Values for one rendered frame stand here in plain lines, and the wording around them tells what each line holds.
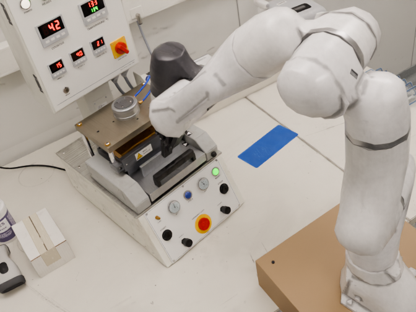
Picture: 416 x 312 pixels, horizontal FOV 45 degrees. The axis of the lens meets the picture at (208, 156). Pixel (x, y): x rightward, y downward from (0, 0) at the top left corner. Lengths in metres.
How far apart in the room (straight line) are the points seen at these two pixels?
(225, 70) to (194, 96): 0.09
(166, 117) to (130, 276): 0.64
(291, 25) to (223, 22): 1.45
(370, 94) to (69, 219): 1.23
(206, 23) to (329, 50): 1.48
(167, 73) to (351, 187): 0.47
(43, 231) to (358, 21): 1.17
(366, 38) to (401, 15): 2.30
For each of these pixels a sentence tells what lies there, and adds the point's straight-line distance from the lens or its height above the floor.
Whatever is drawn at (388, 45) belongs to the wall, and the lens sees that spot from 3.19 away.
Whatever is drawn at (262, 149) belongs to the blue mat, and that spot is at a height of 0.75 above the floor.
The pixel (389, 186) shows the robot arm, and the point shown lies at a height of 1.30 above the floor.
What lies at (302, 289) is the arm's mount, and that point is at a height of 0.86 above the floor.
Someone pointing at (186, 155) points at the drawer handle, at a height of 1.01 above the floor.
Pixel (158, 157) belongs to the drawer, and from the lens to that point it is 1.52.
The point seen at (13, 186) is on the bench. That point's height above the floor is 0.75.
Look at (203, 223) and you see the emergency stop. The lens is 1.57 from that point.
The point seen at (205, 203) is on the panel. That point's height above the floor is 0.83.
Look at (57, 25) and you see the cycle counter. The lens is 1.48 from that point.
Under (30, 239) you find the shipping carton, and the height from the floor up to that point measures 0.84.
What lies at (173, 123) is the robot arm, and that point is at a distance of 1.08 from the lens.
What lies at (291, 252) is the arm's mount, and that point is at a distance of 1.39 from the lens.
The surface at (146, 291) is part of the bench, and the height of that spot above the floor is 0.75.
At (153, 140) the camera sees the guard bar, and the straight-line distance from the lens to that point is 1.51.
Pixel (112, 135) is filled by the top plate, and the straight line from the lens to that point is 1.47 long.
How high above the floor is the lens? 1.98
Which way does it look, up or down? 41 degrees down
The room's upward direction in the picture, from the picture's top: 12 degrees counter-clockwise
